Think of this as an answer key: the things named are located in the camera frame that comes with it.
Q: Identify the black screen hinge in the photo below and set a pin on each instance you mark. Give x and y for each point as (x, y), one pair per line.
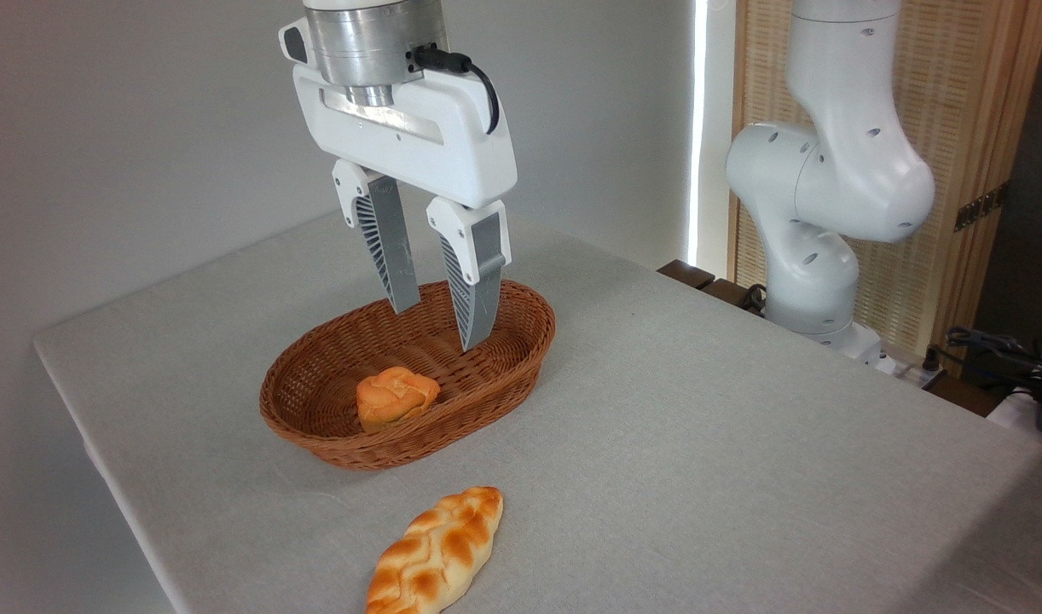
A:
(981, 207)

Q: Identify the braided bread loaf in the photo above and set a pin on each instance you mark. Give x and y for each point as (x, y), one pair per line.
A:
(436, 554)

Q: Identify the grey tablecloth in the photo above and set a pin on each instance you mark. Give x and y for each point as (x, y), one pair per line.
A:
(743, 477)

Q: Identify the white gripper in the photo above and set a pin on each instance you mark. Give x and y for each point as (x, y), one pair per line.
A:
(453, 145)

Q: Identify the brown wicker basket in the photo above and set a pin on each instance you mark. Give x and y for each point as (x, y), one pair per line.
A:
(333, 443)

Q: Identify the small orange bread roll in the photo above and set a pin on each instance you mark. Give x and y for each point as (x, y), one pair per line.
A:
(393, 396)

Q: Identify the wooden slatted folding screen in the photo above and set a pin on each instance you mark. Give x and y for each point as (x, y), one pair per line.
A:
(964, 94)

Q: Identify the white power strip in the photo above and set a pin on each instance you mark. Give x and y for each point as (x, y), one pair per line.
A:
(909, 371)

